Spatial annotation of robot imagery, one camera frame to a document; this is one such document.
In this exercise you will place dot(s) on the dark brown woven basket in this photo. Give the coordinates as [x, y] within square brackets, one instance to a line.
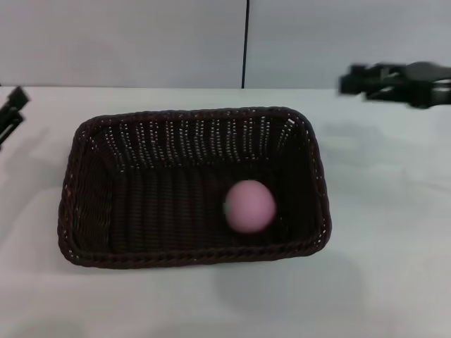
[183, 207]

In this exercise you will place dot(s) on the black vertical wall strip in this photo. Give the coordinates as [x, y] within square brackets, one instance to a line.
[245, 42]

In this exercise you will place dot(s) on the pink toy peach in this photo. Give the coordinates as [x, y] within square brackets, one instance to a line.
[250, 207]

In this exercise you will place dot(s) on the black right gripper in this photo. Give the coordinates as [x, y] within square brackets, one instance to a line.
[423, 86]

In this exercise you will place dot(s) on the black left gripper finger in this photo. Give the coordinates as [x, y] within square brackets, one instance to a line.
[10, 125]
[17, 100]

